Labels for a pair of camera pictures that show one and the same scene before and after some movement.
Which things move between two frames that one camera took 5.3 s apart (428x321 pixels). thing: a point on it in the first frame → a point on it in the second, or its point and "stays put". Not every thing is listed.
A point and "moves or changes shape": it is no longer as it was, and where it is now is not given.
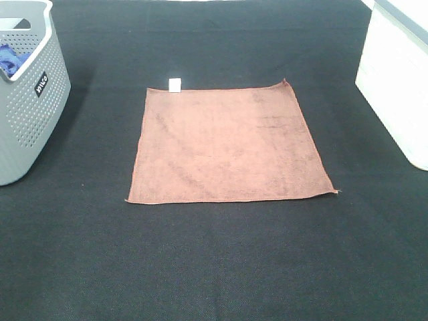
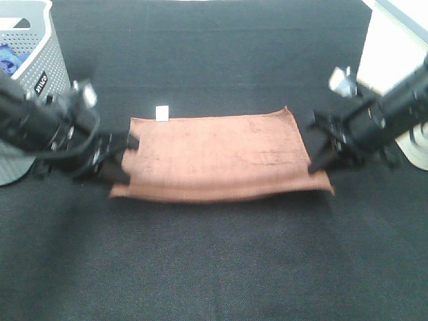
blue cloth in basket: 11,61 stays put
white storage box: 392,73 stays put
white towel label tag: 174,85 → 162,113
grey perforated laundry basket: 32,101 stays put
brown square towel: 227,144 moves or changes shape
